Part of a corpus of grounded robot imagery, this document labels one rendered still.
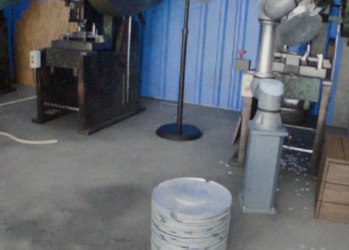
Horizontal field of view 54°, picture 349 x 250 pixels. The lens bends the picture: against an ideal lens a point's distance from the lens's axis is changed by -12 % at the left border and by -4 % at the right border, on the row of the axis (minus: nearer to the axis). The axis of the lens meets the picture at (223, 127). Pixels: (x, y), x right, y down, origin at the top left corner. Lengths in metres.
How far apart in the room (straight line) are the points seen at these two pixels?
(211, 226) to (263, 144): 0.66
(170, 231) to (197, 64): 2.81
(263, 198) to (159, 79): 2.51
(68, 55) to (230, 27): 1.66
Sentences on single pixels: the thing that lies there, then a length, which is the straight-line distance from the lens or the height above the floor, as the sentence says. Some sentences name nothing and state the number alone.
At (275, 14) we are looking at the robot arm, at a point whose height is 1.00.
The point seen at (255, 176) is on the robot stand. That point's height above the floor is 0.21.
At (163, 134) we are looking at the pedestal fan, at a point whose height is 0.03.
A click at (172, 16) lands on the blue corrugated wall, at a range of 4.01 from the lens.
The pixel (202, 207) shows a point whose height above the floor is 0.33.
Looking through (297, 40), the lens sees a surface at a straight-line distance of 2.32.
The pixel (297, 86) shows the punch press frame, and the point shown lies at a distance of 2.34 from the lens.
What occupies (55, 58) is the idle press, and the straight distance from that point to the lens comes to 3.15.
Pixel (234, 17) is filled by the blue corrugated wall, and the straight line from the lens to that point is 3.78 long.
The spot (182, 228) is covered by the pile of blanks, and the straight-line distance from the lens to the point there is 1.25.
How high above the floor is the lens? 0.97
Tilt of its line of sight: 17 degrees down
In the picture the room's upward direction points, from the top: 5 degrees clockwise
